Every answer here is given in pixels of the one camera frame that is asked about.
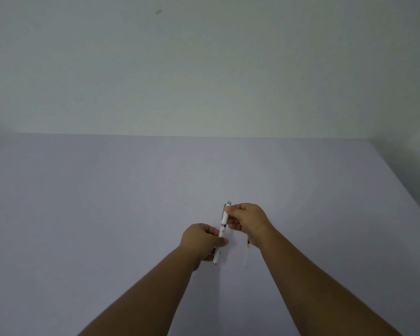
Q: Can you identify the person's right hand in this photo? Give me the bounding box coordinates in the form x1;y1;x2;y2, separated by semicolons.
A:
224;203;274;249

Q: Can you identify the person's left hand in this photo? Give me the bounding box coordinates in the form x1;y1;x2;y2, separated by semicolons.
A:
179;223;229;272

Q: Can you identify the white pen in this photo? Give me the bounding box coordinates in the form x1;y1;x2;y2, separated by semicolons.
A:
212;201;232;266

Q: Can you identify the person's right forearm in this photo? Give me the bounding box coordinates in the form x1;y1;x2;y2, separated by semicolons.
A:
253;225;403;336

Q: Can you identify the person's left forearm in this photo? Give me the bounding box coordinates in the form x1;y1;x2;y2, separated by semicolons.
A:
78;247;194;336

